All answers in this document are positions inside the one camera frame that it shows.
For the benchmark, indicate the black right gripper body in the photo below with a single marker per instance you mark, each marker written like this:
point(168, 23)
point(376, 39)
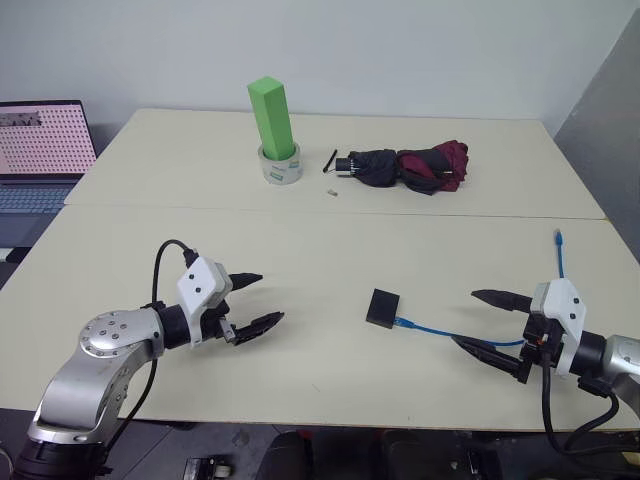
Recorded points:
point(542, 342)

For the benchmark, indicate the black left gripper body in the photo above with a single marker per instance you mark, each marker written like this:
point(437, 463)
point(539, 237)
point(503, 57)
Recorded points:
point(220, 320)

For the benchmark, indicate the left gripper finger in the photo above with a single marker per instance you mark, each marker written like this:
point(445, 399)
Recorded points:
point(245, 279)
point(257, 327)

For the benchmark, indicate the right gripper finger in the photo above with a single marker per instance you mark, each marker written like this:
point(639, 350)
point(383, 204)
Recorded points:
point(505, 300)
point(492, 357)

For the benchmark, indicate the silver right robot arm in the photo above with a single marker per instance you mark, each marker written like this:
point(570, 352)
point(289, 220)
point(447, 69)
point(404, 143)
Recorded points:
point(617, 360)

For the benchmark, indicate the small black square box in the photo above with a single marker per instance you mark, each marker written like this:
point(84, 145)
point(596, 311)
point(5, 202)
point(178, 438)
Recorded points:
point(382, 309)

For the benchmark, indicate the clear packing tape roll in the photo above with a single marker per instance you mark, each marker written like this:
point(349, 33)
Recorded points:
point(282, 170)

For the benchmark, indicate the dark rounded shape under table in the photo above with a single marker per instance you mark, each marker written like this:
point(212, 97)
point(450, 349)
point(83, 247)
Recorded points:
point(287, 457)

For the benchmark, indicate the black device with white wheel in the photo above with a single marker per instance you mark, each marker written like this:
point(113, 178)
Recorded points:
point(207, 469)

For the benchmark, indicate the green foam block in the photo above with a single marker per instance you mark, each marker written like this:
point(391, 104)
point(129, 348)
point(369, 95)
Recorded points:
point(272, 120)

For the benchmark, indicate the black and maroon folded umbrella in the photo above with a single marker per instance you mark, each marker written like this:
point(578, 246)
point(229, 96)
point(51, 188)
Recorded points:
point(410, 167)

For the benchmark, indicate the grey partition panel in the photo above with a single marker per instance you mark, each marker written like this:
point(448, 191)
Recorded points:
point(605, 130)

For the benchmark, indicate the open laptop with pink screen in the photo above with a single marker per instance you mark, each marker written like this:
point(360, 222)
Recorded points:
point(42, 145)

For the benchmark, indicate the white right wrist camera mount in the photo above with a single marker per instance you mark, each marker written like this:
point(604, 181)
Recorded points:
point(567, 315)

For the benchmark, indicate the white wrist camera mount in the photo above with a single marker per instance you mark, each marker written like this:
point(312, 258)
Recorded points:
point(567, 315)
point(197, 287)

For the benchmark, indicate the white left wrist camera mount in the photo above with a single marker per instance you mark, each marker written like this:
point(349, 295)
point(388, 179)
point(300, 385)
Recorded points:
point(197, 287)

